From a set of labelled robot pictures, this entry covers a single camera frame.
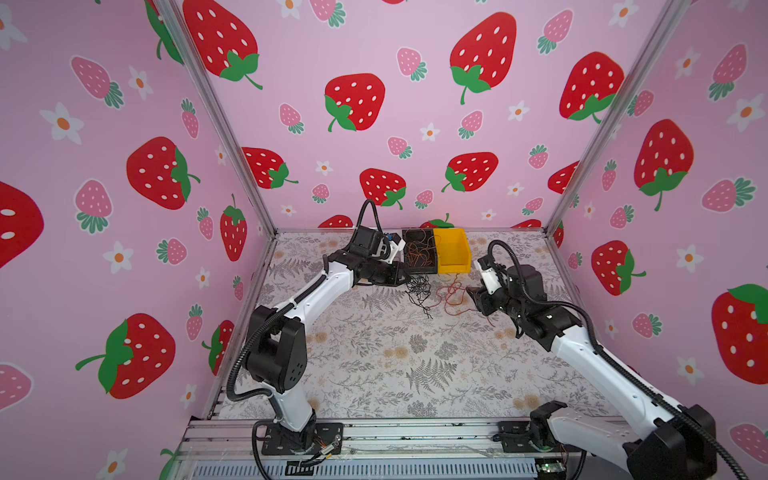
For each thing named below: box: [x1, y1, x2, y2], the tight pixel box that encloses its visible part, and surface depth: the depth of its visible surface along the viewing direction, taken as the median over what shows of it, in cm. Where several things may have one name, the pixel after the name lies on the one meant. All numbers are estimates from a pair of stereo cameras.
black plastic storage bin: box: [402, 228, 438, 275], surface depth 113 cm
